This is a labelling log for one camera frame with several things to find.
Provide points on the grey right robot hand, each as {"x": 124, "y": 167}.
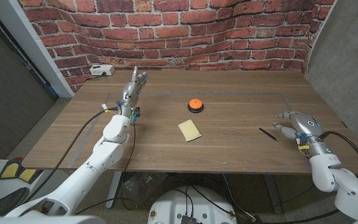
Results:
{"x": 308, "y": 126}

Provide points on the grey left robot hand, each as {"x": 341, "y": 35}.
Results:
{"x": 129, "y": 93}

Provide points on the black tweezer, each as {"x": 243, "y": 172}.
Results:
{"x": 267, "y": 134}

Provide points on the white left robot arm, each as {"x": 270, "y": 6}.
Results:
{"x": 110, "y": 149}

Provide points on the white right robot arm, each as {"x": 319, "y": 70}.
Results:
{"x": 325, "y": 171}

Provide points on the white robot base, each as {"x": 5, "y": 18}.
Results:
{"x": 172, "y": 205}

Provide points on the orange button with black base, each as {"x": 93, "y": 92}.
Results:
{"x": 195, "y": 105}

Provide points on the yellow sponge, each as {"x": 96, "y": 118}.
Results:
{"x": 189, "y": 130}

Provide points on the white power strip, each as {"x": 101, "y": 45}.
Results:
{"x": 101, "y": 69}

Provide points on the red brick printed backdrop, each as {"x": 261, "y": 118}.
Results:
{"x": 179, "y": 37}

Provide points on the grey metal table leg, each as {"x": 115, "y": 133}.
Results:
{"x": 272, "y": 193}
{"x": 113, "y": 189}

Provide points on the clear plastic bag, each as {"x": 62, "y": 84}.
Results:
{"x": 141, "y": 185}

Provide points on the black and yellow foot pedal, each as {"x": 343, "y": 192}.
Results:
{"x": 10, "y": 170}

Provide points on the dark shoe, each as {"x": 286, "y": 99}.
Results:
{"x": 11, "y": 202}

